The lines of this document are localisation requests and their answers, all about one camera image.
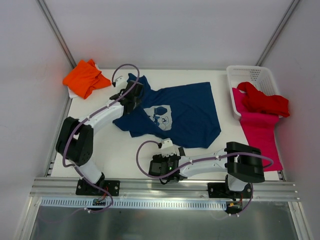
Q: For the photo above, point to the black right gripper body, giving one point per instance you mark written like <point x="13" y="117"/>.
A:
<point x="153" y="167"/>

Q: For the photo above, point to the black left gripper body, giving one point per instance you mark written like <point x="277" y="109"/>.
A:
<point x="136" y="90"/>

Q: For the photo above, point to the blue printed t shirt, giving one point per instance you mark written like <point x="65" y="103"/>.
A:
<point x="186" y="114"/>

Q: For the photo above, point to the red t shirt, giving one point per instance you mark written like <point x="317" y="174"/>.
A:
<point x="255" y="101"/>

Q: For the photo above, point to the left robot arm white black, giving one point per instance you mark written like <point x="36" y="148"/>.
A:
<point x="76" y="138"/>

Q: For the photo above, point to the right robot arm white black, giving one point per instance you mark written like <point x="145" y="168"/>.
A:
<point x="242" y="164"/>

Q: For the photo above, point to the orange folded t shirt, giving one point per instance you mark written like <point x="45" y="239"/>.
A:
<point x="102" y="82"/>

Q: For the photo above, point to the pink t shirt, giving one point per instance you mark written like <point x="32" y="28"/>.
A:
<point x="259" y="129"/>

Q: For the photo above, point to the left corner metal profile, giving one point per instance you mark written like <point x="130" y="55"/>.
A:
<point x="56" y="32"/>

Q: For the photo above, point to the corner metal profile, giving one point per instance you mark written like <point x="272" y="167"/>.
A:
<point x="56" y="32"/>
<point x="278" y="31"/>

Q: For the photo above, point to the white plastic basket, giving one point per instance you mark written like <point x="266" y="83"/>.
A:
<point x="260" y="77"/>

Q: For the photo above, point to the right corner metal profile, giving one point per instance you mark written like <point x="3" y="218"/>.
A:
<point x="278" y="31"/>

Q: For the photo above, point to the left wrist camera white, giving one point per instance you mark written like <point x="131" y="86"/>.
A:
<point x="120" y="82"/>

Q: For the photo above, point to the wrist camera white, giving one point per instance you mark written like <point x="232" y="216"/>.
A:
<point x="167" y="148"/>
<point x="120" y="82"/>

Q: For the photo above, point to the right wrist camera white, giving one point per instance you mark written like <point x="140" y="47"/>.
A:
<point x="167" y="148"/>

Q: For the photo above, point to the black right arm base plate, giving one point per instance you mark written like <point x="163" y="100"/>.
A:
<point x="220" y="190"/>

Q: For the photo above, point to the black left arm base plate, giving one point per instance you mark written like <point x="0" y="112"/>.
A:
<point x="112" y="187"/>

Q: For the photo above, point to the white slotted cable duct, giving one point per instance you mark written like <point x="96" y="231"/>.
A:
<point x="93" y="203"/>

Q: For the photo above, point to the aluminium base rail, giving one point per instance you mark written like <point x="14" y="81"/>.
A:
<point x="270" y="191"/>

